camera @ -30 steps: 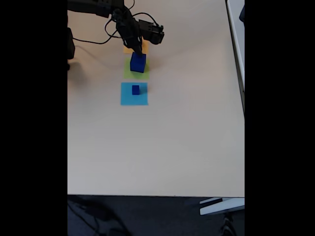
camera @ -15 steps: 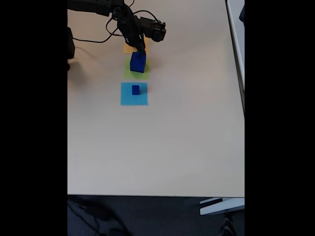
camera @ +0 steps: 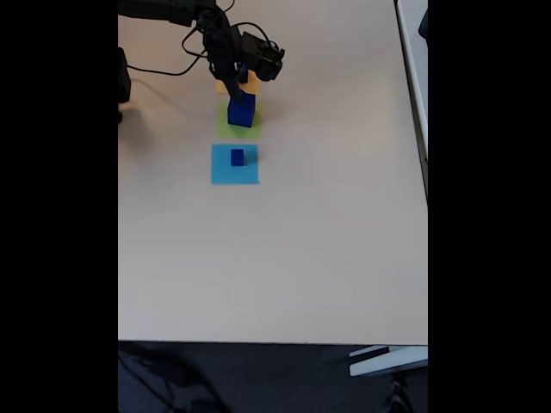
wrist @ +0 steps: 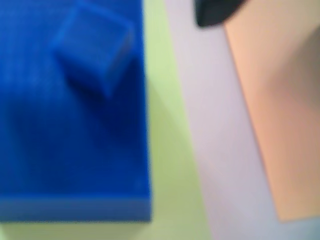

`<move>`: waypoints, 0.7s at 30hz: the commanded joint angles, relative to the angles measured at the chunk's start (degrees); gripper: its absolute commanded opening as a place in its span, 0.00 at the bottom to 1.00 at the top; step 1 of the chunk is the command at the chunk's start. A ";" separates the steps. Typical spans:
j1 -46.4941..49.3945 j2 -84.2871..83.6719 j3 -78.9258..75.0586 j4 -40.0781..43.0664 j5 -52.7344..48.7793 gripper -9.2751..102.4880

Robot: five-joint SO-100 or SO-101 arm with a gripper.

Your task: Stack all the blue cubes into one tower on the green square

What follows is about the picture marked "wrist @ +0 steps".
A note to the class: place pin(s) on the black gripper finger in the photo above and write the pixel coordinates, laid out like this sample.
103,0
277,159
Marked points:
215,11

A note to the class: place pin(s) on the tiny blue cube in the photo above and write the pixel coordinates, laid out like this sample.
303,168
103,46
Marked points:
92,50

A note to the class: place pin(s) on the large blue cube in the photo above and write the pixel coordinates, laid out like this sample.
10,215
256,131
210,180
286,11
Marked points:
62,150

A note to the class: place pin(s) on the orange paper square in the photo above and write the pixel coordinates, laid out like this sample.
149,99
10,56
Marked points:
282,112

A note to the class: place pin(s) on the green paper square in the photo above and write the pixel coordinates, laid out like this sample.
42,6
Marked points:
172,150

